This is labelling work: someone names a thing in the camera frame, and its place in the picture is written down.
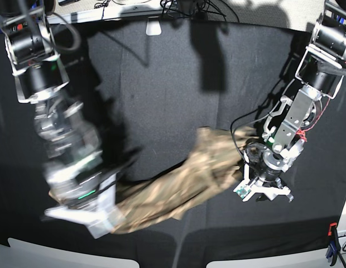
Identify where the camouflage t-shirt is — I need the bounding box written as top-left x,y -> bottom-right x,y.
99,127 -> 257,235

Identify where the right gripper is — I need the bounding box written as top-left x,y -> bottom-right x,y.
44,156 -> 117,212

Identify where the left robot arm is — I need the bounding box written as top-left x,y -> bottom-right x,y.
238,1 -> 346,186

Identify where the clamp bottom right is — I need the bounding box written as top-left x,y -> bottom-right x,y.
325,222 -> 340,266

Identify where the white tag on cloth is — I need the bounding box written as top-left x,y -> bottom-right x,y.
146,19 -> 162,36

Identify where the black cable bundle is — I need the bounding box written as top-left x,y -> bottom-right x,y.
159,0 -> 228,21

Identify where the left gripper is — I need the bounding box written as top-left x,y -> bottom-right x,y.
258,153 -> 284,184

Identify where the black table cloth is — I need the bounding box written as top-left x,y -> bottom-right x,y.
0,20 -> 346,267

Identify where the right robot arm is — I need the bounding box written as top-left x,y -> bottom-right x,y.
0,1 -> 114,212

